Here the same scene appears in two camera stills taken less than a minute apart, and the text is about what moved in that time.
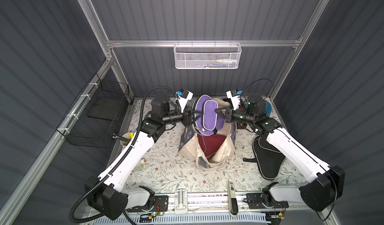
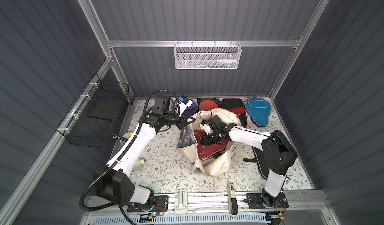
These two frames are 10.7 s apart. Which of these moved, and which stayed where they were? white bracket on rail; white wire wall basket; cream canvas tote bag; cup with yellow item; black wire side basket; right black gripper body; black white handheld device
Moved: right black gripper body; cream canvas tote bag
Stayed: white bracket on rail; white wire wall basket; black white handheld device; black wire side basket; cup with yellow item
